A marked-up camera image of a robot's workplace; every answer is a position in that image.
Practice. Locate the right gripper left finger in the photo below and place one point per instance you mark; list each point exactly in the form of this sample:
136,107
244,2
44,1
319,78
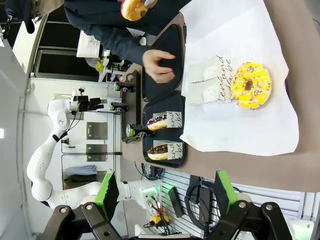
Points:
107,197

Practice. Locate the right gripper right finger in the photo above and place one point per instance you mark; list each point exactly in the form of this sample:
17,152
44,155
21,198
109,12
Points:
225,195

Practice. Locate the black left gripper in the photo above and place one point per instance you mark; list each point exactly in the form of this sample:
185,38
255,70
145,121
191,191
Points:
83,103

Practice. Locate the black Pepsi can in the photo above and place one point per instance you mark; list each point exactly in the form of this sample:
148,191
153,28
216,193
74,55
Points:
120,107
126,88
140,130

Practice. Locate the chocolate frosted donut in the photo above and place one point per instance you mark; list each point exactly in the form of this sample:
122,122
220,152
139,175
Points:
157,123

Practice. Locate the white printed paper sleeve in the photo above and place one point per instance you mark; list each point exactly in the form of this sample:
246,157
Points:
200,96
175,150
200,71
175,120

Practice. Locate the chocolate crumb donut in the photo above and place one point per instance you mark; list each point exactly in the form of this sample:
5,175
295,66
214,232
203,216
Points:
157,152

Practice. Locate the pink iced donut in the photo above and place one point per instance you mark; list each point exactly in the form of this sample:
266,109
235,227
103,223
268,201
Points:
131,11

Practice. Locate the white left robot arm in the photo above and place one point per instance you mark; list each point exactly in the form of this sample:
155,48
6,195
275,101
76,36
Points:
40,162

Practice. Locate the person's right forearm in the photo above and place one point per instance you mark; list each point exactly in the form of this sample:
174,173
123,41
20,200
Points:
120,47

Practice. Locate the person's right hand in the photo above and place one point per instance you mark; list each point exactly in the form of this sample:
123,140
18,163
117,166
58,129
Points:
155,67

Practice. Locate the blue folded cloth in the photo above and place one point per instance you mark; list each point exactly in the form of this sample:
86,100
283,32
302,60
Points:
81,170

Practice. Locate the black power brick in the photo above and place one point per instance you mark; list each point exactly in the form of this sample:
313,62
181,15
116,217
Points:
176,201

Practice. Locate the white slatted panel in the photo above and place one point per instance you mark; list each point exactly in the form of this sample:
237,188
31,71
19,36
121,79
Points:
172,180

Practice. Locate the yellow emergency stop box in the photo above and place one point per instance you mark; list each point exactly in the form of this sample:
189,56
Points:
158,219

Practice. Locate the black square tray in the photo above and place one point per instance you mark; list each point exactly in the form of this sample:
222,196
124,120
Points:
160,105
172,45

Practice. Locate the person's dark jacket torso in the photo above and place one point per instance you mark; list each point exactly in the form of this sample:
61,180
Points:
100,15

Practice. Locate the yellow sprinkled donut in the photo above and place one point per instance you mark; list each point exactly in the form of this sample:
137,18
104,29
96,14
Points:
260,72

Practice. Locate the white paper sheet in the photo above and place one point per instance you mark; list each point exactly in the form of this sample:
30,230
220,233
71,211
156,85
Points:
250,37

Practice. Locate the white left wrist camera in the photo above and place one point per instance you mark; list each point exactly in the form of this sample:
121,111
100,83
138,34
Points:
74,98

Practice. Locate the metal wall plate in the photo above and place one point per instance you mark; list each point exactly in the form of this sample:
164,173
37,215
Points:
97,130
96,152

